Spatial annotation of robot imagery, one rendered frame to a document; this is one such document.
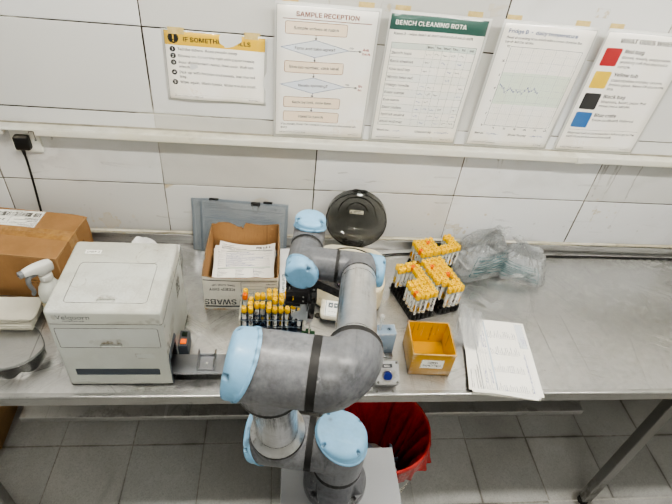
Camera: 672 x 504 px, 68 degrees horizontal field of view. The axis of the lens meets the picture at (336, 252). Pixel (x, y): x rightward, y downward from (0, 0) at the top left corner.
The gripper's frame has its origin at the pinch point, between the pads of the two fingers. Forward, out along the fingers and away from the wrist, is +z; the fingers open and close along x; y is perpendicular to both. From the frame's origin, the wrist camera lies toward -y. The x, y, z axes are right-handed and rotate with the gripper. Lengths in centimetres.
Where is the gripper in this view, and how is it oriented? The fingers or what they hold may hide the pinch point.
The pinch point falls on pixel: (310, 318)
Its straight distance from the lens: 141.6
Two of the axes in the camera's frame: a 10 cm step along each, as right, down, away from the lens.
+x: 0.6, 6.5, -7.6
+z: -1.0, 7.6, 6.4
